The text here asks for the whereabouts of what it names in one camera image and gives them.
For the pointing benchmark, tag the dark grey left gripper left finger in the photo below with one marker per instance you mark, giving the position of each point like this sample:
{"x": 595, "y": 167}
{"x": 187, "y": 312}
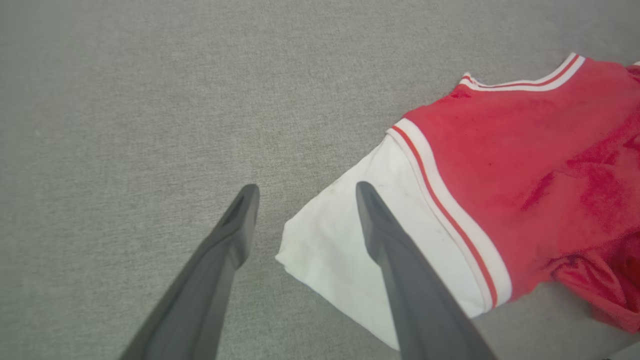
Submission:
{"x": 200, "y": 295}

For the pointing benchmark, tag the red and white jersey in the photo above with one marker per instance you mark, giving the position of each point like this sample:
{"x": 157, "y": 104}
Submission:
{"x": 500, "y": 175}

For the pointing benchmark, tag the grey fabric sofa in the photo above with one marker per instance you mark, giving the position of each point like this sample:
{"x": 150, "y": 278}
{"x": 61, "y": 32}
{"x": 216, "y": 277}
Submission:
{"x": 150, "y": 100}

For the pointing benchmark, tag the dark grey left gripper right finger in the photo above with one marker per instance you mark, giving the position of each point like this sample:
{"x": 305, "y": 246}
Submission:
{"x": 420, "y": 305}

